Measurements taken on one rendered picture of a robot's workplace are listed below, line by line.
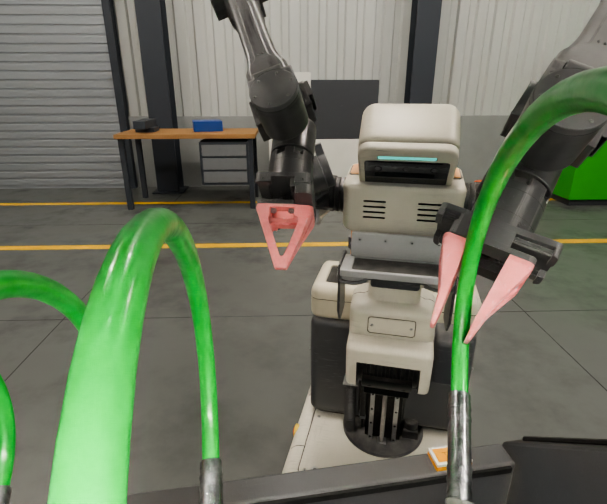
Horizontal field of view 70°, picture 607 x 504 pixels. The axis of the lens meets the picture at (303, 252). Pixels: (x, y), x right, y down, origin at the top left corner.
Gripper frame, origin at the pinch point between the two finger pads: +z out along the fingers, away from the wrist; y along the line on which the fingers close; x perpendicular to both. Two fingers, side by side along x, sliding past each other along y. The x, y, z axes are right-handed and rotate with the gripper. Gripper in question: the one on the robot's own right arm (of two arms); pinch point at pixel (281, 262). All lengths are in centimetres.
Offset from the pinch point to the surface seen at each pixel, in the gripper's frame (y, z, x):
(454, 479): 9.3, 20.5, 16.2
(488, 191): 20.3, 2.4, 17.0
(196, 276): 19.6, 9.2, -2.4
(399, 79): -415, -449, 69
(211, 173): -372, -260, -156
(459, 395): 8.4, 14.4, 17.2
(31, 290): 26.3, 12.8, -8.4
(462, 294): 9.7, 6.2, 17.7
